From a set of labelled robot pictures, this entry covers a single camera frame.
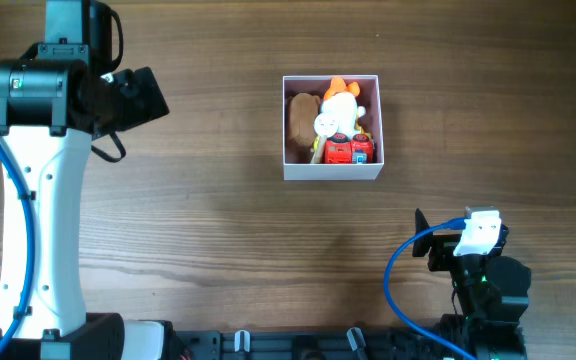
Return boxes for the right blue cable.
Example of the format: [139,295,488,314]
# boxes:
[383,218,477,360]

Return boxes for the white rattle drum toy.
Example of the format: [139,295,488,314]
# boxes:
[310,113,339,164]

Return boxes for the blue cable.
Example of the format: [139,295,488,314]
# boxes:
[0,102,37,360]
[383,218,477,360]

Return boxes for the red toy fire truck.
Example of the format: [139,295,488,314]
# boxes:
[324,133,375,164]

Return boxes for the white chicken plush toy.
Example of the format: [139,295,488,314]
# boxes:
[321,77,367,139]

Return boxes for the white box pink interior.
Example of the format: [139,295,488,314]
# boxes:
[282,75,384,180]

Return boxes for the left blue cable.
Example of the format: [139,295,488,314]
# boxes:
[0,102,37,360]

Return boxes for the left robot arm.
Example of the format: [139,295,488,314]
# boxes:
[0,1,179,359]

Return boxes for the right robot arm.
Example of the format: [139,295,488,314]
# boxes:
[412,207,532,359]

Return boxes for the brown plush toy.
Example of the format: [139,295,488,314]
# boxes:
[286,93,322,147]

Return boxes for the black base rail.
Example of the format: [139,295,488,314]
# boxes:
[176,327,454,360]

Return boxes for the yellow rattle drum toy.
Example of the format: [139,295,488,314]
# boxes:
[311,136,320,153]

